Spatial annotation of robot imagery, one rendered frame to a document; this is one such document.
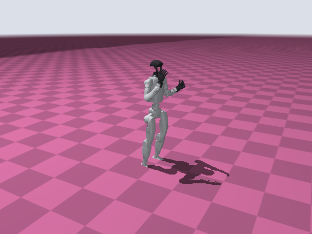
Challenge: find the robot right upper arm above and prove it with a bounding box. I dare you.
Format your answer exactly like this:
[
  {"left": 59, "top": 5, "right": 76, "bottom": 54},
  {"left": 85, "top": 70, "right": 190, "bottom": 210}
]
[{"left": 144, "top": 78, "right": 153, "bottom": 102}]

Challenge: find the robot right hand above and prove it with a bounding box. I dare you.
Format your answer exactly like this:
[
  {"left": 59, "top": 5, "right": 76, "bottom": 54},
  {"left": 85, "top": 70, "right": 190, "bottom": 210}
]
[{"left": 157, "top": 69, "right": 168, "bottom": 88}]

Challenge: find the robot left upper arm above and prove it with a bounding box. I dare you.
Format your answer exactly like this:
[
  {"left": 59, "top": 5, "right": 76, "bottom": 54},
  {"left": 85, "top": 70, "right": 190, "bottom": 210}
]
[{"left": 164, "top": 78, "right": 169, "bottom": 97}]

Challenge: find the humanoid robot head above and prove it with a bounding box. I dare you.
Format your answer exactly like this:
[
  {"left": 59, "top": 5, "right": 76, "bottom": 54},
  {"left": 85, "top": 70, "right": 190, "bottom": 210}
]
[{"left": 150, "top": 60, "right": 163, "bottom": 78}]

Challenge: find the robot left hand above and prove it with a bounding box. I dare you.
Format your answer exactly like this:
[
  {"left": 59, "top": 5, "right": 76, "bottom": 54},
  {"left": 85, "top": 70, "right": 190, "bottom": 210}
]
[{"left": 176, "top": 80, "right": 185, "bottom": 92}]

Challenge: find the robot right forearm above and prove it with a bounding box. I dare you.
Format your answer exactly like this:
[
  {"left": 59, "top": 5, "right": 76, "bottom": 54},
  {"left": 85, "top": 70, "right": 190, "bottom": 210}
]
[{"left": 144, "top": 83, "right": 161, "bottom": 100}]

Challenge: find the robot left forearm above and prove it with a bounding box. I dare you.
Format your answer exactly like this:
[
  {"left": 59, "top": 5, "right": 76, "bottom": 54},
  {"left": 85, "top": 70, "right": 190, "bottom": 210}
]
[{"left": 168, "top": 88, "right": 177, "bottom": 96}]

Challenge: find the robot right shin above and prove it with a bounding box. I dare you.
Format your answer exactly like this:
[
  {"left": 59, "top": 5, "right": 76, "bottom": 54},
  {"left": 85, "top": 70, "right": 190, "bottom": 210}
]
[{"left": 142, "top": 141, "right": 152, "bottom": 166}]

